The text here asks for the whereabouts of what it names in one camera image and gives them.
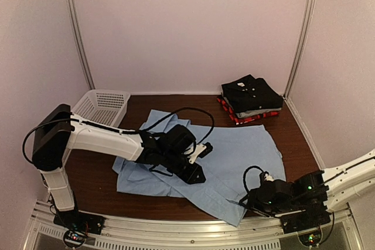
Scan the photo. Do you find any white plastic laundry basket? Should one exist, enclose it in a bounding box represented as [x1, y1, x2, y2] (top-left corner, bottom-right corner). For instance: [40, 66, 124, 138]
[71, 90, 131, 127]

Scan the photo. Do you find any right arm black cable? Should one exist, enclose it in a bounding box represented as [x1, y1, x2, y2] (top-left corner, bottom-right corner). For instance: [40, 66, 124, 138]
[241, 165, 266, 201]

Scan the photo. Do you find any front aluminium rail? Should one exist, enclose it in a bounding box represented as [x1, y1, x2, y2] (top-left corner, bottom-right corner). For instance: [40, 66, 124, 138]
[21, 201, 364, 249]

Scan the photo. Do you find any aluminium frame post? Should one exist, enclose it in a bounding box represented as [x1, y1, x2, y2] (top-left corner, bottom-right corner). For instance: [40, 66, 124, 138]
[66, 0, 95, 90]
[284, 0, 316, 100]

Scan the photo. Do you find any black shirt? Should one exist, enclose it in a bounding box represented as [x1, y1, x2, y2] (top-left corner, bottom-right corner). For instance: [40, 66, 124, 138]
[221, 74, 283, 113]

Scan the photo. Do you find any red plaid shirt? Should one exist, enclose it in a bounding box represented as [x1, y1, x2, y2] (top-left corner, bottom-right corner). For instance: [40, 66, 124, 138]
[216, 95, 279, 125]

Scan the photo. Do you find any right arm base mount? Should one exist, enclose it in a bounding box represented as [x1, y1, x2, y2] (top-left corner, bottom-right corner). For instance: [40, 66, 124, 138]
[279, 211, 335, 248]

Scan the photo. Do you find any right aluminium frame post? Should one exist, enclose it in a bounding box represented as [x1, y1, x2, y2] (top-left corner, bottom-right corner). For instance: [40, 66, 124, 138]
[284, 0, 316, 100]

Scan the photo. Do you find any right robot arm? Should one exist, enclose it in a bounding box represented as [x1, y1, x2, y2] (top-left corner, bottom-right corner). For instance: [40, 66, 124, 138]
[239, 150, 374, 228]

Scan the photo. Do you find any grey shirt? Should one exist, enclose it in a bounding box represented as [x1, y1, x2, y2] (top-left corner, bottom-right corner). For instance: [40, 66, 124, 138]
[235, 108, 282, 119]

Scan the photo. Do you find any light blue long sleeve shirt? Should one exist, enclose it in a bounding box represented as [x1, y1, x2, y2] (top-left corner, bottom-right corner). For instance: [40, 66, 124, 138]
[112, 109, 287, 227]

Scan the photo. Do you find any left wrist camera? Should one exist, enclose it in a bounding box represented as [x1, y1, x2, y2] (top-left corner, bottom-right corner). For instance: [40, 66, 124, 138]
[184, 142, 213, 164]

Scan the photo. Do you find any left aluminium frame post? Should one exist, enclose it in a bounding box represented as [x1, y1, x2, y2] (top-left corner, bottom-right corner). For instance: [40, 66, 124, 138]
[66, 0, 95, 90]

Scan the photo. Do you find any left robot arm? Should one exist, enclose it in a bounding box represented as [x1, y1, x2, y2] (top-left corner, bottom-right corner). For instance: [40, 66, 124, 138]
[25, 104, 209, 229]

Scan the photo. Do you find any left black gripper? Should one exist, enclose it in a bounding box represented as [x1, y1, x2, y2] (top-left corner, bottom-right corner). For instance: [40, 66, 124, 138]
[162, 149, 206, 184]

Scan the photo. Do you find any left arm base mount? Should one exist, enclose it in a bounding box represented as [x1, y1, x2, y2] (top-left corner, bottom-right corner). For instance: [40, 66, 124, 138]
[53, 212, 105, 248]

